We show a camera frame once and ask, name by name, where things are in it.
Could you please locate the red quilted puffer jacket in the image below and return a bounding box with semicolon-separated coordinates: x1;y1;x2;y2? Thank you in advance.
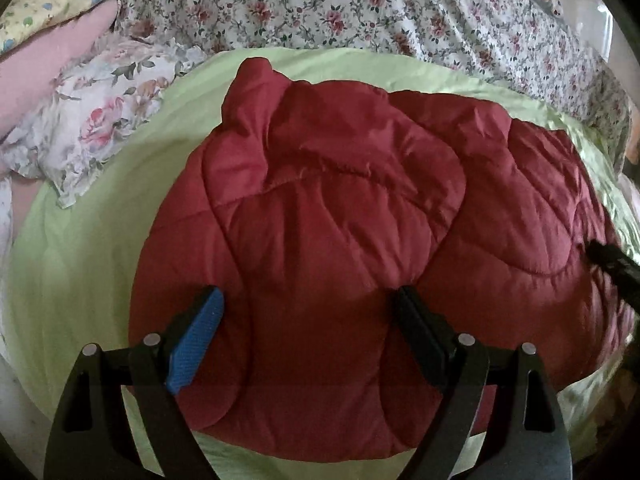
129;58;634;462

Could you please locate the light green bed sheet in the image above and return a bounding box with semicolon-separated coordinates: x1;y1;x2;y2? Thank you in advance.
4;46;640;480

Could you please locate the white dotted cloth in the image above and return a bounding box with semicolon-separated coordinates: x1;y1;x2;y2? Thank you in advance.
0;174;14;363

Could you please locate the large-rose floral pillowcase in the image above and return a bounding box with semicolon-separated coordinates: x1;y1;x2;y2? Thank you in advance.
1;32;207;208

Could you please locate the pink pillow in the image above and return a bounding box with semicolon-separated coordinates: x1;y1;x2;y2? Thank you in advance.
1;0;117;139

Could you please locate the rose floral quilt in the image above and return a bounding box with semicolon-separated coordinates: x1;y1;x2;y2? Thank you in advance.
115;0;631;169

